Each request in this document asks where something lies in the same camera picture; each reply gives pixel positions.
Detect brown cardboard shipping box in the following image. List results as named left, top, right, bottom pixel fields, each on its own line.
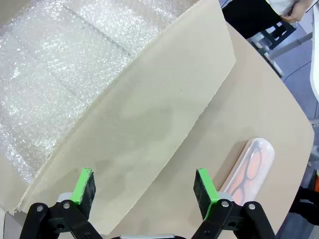
left=0, top=0, right=237, bottom=236

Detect person in white lab coat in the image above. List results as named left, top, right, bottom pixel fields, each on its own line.
left=221, top=0, right=304, bottom=40

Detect person's left hand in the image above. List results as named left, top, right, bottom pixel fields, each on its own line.
left=281, top=0, right=313, bottom=24

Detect black metal stand base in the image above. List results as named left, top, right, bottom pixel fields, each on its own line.
left=251, top=20, right=297, bottom=50

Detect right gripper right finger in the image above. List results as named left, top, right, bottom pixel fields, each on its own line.
left=191, top=168, right=276, bottom=239

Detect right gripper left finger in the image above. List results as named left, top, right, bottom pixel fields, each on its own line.
left=19, top=168, right=100, bottom=239

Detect pink clear glasses case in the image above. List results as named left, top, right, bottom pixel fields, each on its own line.
left=219, top=136, right=275, bottom=204

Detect black-framed glasses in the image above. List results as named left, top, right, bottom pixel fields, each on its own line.
left=229, top=146, right=263, bottom=200

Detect clear bubble wrap sheet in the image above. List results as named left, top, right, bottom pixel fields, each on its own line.
left=0, top=0, right=200, bottom=184

